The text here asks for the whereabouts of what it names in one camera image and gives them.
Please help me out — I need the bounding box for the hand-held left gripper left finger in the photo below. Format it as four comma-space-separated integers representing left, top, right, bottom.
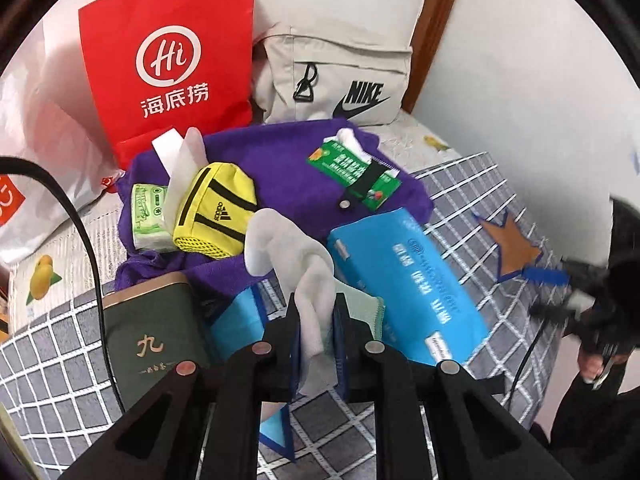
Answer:
60, 292, 304, 480

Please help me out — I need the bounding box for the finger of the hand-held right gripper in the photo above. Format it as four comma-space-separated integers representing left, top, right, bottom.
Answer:
524, 267, 572, 287

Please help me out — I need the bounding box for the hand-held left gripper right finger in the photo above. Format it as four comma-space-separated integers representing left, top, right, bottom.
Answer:
332, 292, 576, 480

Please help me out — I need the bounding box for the large white sock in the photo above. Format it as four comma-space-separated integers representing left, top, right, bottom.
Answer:
243, 208, 337, 402

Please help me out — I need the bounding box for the person's right forearm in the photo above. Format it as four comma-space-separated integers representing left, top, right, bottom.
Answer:
530, 363, 640, 480

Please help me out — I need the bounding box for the person's right hand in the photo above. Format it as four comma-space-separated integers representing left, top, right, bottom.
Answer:
577, 350, 627, 392

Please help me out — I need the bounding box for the light green cloth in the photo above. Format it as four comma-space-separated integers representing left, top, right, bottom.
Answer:
325, 284, 387, 357

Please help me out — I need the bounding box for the blue tissue pack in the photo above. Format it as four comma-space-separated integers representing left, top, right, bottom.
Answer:
327, 206, 490, 367

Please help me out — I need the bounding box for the grey grid blanket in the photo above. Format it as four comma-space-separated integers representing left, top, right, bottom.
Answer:
0, 152, 577, 480

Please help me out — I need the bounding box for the dark green box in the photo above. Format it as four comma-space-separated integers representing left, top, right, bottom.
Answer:
102, 272, 217, 414

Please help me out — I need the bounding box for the yellow black striped pouch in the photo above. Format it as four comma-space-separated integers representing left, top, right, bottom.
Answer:
172, 162, 259, 260

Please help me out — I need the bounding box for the purple towel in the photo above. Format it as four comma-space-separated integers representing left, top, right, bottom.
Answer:
114, 117, 434, 307

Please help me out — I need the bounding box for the dark green tissue pack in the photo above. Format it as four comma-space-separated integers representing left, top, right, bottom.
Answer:
305, 134, 403, 213

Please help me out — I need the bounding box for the light green wipes pack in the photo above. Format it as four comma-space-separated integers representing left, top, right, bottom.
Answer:
130, 182, 174, 252

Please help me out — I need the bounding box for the wooden headboard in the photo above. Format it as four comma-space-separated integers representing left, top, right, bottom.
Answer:
400, 0, 469, 116

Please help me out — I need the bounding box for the beige zip bag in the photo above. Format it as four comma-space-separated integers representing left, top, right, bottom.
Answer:
252, 22, 415, 127

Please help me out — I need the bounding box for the red paper bag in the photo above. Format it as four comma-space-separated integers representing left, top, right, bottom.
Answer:
78, 0, 257, 171

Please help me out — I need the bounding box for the white plastic shopping bag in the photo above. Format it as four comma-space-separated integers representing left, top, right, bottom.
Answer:
0, 10, 127, 269

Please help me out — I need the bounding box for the thin black cable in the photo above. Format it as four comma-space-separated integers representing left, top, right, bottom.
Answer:
507, 329, 547, 407

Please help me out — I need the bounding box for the black strap with metal snap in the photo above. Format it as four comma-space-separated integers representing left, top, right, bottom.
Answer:
337, 162, 381, 212

